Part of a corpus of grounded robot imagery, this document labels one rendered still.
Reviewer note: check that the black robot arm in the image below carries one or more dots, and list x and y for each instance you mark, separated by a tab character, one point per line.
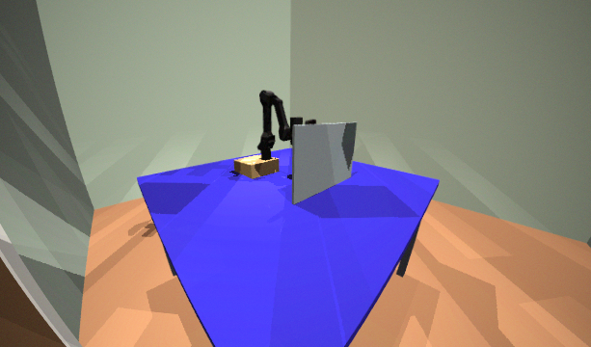
267	139

